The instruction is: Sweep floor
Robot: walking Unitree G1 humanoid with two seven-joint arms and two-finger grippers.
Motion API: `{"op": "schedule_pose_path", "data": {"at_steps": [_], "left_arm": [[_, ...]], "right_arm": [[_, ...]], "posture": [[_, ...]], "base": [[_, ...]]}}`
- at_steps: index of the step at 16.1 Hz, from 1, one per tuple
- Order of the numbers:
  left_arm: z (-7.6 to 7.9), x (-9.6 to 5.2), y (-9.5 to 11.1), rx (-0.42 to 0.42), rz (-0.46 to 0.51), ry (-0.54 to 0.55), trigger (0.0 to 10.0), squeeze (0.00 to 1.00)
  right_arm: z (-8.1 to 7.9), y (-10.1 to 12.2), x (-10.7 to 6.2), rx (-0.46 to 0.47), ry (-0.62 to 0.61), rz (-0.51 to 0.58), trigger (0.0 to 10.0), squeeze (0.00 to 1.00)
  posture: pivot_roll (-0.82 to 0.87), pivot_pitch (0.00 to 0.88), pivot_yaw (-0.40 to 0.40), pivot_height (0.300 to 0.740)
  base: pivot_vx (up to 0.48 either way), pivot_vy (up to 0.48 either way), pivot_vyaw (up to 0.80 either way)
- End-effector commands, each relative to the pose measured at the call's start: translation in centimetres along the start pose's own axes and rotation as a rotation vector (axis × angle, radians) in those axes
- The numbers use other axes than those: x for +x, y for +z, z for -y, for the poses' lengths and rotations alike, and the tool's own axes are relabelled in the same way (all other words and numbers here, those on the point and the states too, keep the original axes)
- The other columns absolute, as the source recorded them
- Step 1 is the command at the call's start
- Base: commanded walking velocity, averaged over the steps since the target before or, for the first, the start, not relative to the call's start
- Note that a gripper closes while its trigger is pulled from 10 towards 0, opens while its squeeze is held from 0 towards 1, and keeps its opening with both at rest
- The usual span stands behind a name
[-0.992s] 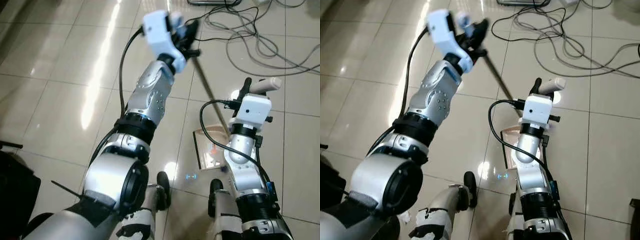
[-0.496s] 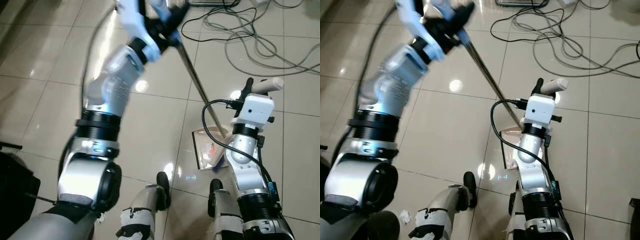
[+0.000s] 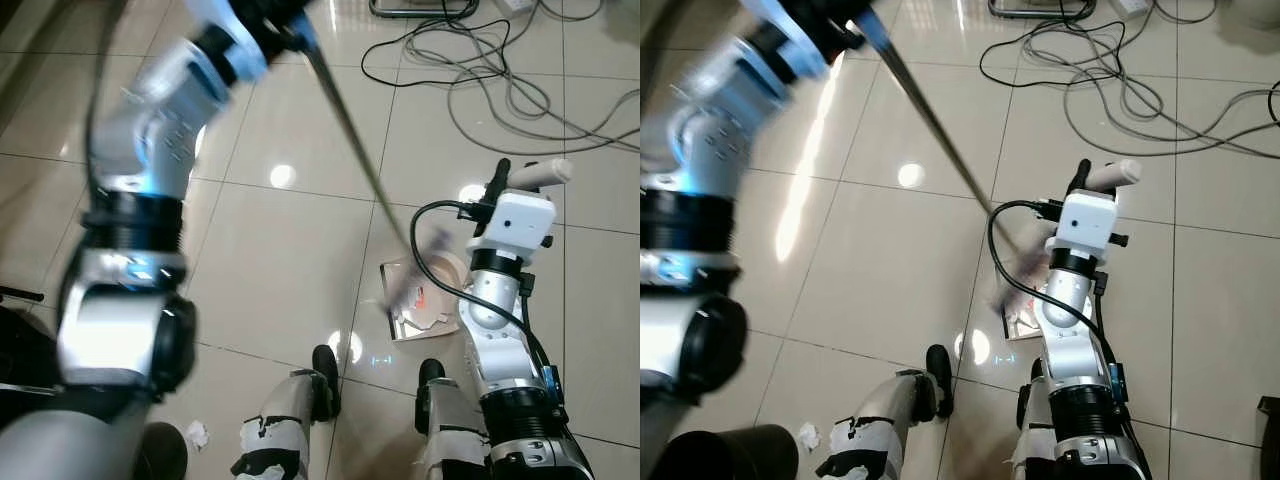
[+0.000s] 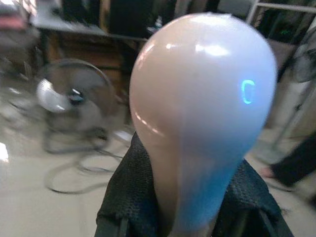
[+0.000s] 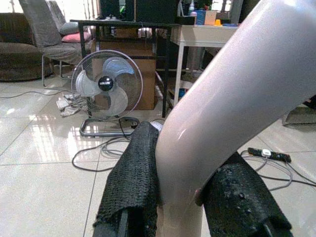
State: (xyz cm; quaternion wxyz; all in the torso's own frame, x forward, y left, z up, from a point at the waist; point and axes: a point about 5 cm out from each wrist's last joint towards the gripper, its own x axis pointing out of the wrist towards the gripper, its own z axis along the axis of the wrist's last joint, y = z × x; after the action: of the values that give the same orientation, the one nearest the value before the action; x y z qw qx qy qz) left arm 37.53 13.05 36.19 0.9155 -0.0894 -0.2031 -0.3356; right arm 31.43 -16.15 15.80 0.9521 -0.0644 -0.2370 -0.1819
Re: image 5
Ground black metal frame table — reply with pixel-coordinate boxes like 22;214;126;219
70;19;182;118

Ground light grey broom handle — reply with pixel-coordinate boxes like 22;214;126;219
155;0;316;237

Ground grey cable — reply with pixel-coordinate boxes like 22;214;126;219
239;150;316;192

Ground beige box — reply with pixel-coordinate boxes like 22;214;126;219
204;10;217;26

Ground dark brown sofa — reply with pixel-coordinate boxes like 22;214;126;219
0;12;54;82

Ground grey cushion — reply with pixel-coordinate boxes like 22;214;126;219
59;21;79;35

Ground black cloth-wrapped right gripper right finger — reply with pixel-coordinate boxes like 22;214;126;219
195;152;294;237

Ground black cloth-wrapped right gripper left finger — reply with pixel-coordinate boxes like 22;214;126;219
92;121;163;237

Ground black power strip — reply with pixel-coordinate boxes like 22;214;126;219
247;147;292;163

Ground black fan cable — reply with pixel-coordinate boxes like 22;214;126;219
71;117;140;172

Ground brown cardboard box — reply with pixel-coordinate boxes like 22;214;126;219
91;41;157;111

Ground white table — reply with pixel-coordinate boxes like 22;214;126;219
170;24;241;107

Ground blue box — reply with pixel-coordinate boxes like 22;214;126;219
195;10;206;25

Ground grey crumpled cloth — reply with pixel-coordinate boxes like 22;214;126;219
56;92;86;117

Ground silver floor fan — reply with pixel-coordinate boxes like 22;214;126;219
71;49;144;137

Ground grey fabric chair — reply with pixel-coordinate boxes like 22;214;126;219
18;0;82;88

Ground pink cushion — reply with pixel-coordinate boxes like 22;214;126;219
61;31;92;43

